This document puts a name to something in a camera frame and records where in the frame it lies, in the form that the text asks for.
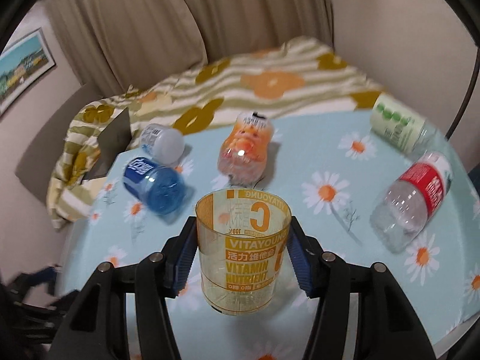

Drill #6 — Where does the yellow vitamin label cup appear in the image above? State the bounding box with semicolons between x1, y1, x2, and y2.
195;189;292;316

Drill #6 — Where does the white table board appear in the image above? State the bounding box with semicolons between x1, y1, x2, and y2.
433;314;479;359

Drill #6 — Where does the red label cut bottle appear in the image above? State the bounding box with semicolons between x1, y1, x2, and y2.
370;151;453;254

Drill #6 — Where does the light blue daisy tablecloth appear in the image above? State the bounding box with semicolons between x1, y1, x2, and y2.
62;111;479;359

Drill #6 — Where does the blue label cut bottle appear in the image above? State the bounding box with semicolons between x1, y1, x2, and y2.
122;157;186;216

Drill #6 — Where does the dark grey laptop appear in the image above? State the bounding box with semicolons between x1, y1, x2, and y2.
84;108;132;180

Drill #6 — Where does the white label cut bottle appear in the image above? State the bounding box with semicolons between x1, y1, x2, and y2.
140;124;185;165

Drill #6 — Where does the green label cut bottle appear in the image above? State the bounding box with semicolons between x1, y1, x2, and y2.
370;93;438;160

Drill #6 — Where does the orange label cut bottle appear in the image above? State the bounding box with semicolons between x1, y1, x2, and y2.
217;111;274;185

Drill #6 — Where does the striped floral duvet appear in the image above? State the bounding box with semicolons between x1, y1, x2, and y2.
46;37;385;230

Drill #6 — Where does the framed houses picture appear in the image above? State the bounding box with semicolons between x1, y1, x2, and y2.
0;28;56;115

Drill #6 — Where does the beige curtain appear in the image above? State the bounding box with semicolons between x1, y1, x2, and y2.
43;0;334;96

